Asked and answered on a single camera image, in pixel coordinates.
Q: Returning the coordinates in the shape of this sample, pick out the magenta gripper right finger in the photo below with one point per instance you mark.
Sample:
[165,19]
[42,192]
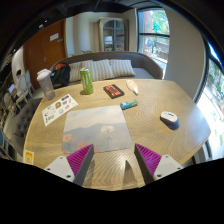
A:
[154,166]

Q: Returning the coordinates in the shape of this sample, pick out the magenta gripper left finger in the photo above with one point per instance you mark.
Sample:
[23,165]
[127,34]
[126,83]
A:
[73,167]

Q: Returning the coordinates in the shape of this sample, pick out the white and navy computer mouse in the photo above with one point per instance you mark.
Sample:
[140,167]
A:
[170,120]

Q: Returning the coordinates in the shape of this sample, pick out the painted landscape mouse pad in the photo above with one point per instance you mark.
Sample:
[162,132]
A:
[104,127]

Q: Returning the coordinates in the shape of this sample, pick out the yellow sticky label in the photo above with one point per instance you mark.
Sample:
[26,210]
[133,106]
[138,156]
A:
[29,157]

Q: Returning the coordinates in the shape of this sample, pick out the white sticker sheet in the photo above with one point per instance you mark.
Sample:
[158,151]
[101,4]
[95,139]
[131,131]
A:
[58,108]

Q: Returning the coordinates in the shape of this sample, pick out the small teal packet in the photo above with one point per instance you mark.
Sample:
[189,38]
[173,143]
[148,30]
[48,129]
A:
[128,104]

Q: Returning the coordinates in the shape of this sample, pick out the grey tufted chair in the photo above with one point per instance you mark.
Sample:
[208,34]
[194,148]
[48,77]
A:
[21,125]

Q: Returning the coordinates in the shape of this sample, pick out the black and red box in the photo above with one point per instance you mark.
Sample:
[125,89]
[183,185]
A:
[113,91]

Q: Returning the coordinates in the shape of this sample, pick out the white plastic wrapped item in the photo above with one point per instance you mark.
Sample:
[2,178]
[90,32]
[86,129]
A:
[132,86]

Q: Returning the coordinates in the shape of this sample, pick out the black backpack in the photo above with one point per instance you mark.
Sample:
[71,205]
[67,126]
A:
[61,75]

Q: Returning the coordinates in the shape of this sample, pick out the green drink can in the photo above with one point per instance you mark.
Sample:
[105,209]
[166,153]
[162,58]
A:
[86,80]

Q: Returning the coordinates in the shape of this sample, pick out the striped pillow left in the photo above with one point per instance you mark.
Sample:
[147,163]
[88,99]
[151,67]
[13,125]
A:
[75,69]

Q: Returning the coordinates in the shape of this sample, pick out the striped pillow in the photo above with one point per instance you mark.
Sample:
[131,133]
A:
[75,69]
[101,70]
[121,68]

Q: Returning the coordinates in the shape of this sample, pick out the clear shaker bottle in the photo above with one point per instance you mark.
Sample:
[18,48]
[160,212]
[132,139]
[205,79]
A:
[43,77]

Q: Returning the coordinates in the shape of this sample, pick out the grey curved sofa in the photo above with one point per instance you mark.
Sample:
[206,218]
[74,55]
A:
[143,66]

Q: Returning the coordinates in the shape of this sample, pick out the striped pillow middle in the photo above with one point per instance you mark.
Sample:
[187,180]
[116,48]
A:
[101,70]

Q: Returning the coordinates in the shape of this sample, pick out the striped pillow right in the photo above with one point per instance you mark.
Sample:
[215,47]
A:
[121,68]

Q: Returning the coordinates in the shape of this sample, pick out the orange wooden door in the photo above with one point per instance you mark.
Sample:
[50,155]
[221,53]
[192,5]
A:
[44,49]

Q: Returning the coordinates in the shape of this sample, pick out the wooden glass-door cabinet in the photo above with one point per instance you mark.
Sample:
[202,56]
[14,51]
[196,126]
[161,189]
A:
[113,34]

